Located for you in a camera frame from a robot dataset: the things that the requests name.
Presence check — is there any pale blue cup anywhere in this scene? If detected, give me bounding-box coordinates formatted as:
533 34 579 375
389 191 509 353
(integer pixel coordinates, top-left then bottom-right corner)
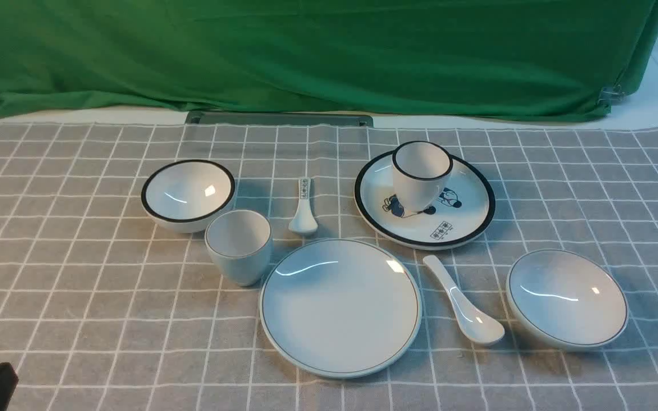
204 209 272 287

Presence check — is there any grey checked tablecloth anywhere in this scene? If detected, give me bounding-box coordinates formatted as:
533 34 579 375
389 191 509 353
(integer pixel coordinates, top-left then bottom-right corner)
0 124 658 410

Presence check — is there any pale blue plain spoon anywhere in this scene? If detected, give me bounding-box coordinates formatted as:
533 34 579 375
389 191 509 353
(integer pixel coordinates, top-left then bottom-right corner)
423 255 505 346

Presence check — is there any white spoon with printed handle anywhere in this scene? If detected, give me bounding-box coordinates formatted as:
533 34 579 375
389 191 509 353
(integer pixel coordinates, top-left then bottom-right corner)
289 178 318 236

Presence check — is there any white plate with cartoon print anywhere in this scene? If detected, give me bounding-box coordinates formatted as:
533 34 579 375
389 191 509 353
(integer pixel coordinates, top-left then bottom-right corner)
354 152 496 251

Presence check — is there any white bowl with black rim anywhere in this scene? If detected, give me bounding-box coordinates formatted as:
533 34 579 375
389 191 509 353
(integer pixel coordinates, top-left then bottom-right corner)
141 159 237 233

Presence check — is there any white cup with black rim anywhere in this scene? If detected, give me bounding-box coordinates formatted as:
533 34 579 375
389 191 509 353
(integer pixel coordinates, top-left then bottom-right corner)
391 140 454 213

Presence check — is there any pale blue shallow bowl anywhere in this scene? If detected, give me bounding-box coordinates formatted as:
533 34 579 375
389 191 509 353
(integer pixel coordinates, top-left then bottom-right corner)
506 249 629 351

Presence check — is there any green backdrop cloth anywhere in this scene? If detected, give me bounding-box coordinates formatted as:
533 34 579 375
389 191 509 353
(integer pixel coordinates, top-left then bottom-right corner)
0 1 658 122

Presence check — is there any pale blue flat plate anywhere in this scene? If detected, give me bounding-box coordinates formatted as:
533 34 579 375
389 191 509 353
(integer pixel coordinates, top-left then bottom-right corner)
259 239 423 379

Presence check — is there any metal clip on backdrop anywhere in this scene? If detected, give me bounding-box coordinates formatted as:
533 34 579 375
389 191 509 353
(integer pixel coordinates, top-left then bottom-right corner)
597 85 627 105

